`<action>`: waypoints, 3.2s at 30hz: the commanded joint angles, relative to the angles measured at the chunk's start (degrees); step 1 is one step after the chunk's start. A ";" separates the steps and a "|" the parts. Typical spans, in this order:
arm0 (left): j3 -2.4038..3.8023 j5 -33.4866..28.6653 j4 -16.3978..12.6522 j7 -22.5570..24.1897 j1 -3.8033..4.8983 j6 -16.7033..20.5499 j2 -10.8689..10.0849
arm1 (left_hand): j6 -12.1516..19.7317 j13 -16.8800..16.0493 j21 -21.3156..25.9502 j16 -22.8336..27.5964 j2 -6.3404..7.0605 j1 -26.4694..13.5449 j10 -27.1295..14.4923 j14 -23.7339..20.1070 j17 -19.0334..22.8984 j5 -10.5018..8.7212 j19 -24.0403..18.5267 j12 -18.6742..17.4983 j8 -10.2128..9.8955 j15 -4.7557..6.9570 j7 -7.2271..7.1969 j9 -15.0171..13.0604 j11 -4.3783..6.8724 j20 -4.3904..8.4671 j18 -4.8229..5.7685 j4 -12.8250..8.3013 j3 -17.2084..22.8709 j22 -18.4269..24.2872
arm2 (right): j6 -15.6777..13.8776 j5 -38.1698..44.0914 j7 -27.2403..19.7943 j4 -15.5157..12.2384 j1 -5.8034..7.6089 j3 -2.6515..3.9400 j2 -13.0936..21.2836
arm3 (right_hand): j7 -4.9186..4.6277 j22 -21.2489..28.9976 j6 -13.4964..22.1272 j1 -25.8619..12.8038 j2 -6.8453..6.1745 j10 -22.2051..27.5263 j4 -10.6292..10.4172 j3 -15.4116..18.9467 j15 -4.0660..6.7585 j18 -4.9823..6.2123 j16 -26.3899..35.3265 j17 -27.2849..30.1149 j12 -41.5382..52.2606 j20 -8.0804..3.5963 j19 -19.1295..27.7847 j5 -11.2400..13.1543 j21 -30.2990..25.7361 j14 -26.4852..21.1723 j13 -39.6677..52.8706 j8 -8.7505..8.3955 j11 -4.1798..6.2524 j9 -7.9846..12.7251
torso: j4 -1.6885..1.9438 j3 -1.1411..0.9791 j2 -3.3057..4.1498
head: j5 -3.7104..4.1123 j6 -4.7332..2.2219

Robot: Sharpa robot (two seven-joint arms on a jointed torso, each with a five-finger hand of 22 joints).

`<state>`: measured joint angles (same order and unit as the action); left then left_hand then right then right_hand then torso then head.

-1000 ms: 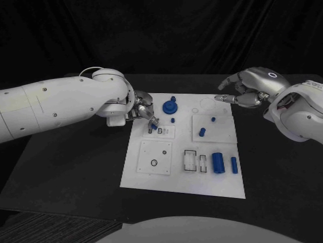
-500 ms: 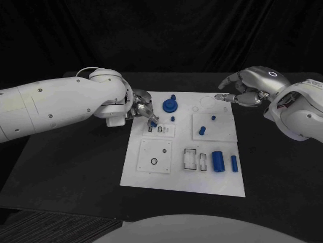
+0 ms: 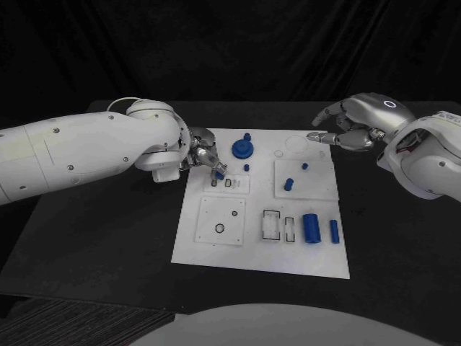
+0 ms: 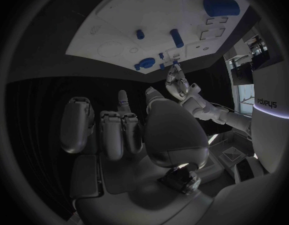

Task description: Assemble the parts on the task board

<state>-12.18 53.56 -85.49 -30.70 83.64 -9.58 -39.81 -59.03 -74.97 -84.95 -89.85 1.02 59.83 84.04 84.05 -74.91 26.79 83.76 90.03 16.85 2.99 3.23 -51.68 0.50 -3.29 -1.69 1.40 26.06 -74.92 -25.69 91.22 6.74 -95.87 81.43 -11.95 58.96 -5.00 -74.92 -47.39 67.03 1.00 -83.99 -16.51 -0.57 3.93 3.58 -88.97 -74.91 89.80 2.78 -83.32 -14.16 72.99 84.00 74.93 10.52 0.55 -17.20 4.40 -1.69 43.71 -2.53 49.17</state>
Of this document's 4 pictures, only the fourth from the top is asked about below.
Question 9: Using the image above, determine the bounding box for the large blue block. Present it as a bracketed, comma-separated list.
[202, 0, 241, 18]

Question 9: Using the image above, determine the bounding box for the white cable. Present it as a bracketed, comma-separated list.
[208, 102, 238, 114]

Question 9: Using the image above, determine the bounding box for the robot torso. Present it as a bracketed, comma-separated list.
[250, 16, 289, 175]

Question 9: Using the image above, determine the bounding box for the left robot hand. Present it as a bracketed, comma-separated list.
[164, 63, 191, 101]

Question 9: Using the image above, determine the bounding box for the long blue cylinder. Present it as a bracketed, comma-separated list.
[169, 28, 186, 49]

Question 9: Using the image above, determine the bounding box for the blue gear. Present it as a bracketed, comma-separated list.
[133, 57, 157, 72]

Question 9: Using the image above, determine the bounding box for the white task board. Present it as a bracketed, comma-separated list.
[65, 0, 251, 75]

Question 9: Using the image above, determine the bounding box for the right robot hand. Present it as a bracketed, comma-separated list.
[59, 86, 216, 225]

